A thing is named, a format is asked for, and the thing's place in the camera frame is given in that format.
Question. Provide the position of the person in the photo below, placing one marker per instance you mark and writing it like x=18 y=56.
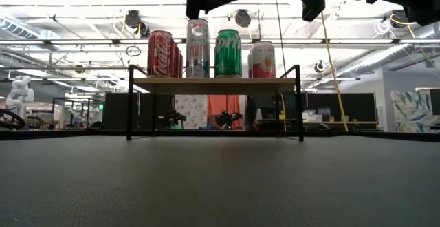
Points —
x=251 y=113

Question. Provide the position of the wooden shelf with black legs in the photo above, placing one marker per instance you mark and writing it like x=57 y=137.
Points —
x=213 y=86

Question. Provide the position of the orange curtain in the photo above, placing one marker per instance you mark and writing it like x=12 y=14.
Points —
x=220 y=105

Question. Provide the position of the teal patterned banner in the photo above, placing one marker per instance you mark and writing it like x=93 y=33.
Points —
x=412 y=111

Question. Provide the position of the white Celsius can black lid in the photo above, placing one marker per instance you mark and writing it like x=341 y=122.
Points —
x=197 y=48

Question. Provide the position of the black partition panel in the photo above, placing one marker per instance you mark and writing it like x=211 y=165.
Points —
x=115 y=111
x=343 y=106

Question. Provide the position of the white patterned panel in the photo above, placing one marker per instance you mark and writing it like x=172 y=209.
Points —
x=192 y=110

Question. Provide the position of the green Sprite can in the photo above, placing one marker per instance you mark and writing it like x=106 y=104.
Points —
x=228 y=55

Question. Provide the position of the round ceiling fixture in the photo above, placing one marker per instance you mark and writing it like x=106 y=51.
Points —
x=320 y=66
x=243 y=18
x=132 y=19
x=398 y=18
x=144 y=29

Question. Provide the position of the black background robot arm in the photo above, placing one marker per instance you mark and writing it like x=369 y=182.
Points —
x=227 y=118

